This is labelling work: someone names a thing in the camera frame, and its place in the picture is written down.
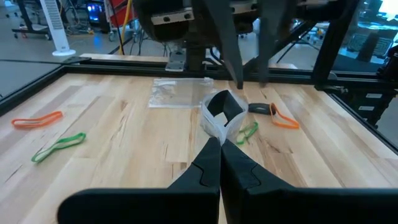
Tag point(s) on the orange rubber band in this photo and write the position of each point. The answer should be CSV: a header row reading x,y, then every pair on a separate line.
x,y
272,112
53,115

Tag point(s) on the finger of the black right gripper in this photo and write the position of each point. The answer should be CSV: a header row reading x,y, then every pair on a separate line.
x,y
228,40
267,40

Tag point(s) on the black wheeled cart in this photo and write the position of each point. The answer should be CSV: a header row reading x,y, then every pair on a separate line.
x,y
31,30

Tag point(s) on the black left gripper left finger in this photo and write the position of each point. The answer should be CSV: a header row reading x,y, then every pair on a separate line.
x,y
140,208

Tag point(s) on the glowing computer monitor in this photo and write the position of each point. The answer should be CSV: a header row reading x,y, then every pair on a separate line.
x,y
93,12

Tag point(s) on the red cabinet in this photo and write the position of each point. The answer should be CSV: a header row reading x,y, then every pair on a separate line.
x,y
119,12

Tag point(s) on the white tower fan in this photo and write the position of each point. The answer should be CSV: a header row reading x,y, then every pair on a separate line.
x,y
56,28

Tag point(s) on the clear plastic zip bag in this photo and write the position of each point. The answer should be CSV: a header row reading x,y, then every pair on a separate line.
x,y
211,124
174,96

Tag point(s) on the bright display screen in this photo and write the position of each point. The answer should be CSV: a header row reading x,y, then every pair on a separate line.
x,y
390,7

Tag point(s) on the green rubber band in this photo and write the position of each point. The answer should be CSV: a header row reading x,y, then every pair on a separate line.
x,y
253,127
74,139

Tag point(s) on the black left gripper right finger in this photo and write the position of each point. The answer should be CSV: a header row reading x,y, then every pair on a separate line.
x,y
295,208

